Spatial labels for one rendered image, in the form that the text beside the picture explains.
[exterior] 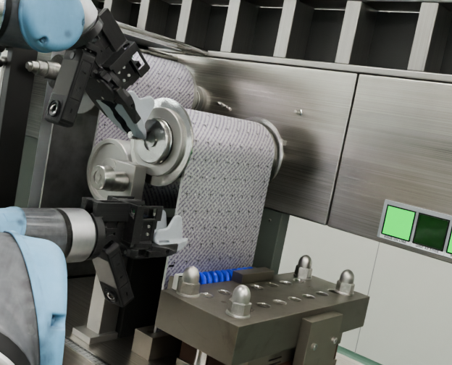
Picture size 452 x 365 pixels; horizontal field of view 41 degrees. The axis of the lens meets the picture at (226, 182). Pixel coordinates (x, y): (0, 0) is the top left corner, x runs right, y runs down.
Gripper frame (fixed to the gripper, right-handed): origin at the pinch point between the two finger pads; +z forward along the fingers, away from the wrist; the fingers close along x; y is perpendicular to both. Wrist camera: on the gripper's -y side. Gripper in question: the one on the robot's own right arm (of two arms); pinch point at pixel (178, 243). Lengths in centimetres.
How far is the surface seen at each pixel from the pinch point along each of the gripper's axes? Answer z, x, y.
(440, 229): 29.4, -31.6, 10.3
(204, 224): 5.3, -0.2, 3.2
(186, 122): -2.7, 0.7, 20.2
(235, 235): 14.3, -0.3, 1.0
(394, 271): 263, 71, -48
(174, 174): -2.7, 1.3, 11.3
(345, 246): 263, 105, -42
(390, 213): 29.4, -22.2, 10.8
